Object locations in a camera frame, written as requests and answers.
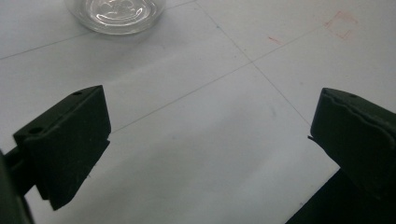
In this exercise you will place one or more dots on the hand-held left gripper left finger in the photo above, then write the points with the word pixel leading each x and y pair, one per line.
pixel 68 140

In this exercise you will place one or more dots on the clear glass cup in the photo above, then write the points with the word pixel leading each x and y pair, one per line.
pixel 118 15

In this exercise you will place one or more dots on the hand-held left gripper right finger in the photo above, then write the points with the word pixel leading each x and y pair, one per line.
pixel 358 140

